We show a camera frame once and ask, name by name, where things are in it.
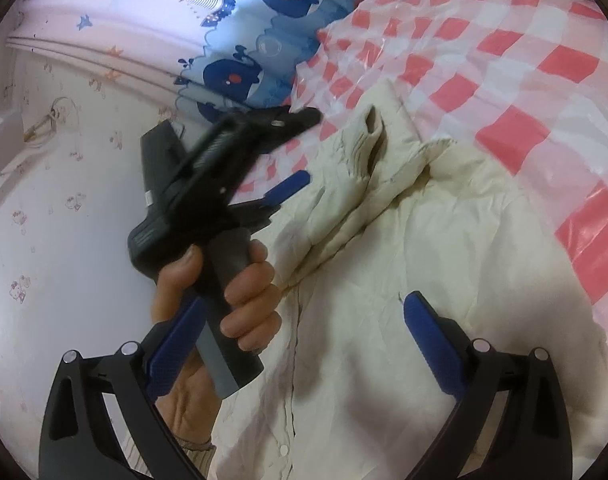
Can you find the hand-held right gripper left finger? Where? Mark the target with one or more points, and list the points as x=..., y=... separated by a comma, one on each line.
x=176, y=345

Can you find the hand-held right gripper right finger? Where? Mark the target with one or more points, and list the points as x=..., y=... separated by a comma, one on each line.
x=431, y=340

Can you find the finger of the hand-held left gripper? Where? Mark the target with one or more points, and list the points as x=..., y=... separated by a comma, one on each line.
x=296, y=119
x=289, y=185

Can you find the cream padded jacket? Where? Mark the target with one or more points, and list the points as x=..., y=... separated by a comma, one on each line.
x=383, y=260

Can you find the person's left forearm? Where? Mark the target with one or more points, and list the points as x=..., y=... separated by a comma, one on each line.
x=194, y=457

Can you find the person's left hand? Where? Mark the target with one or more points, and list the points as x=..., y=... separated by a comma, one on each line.
x=249, y=300

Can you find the whale print curtain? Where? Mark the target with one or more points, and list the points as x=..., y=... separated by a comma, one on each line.
x=284, y=0

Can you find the red white checkered bed cover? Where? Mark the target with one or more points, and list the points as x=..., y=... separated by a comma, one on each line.
x=508, y=35

